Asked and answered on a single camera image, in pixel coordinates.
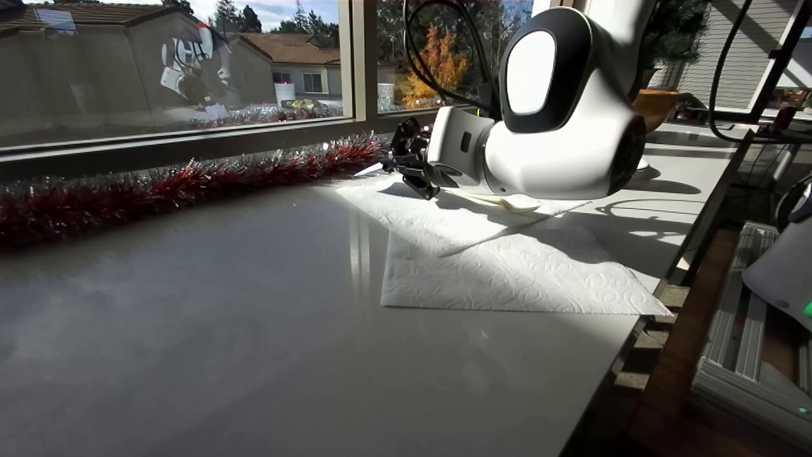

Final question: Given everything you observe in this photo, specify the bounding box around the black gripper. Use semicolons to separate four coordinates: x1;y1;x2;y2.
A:
384;116;454;202

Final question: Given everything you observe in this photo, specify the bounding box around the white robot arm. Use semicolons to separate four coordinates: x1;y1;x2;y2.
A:
382;0;656;202

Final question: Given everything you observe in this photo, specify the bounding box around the white paper towel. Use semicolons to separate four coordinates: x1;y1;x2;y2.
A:
331;171;668;315

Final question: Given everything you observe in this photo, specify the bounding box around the red silver tinsel garland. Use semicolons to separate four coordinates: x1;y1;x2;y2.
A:
0;136;384;251

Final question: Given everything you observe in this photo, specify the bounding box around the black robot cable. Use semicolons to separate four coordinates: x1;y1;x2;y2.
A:
405;0;505;116

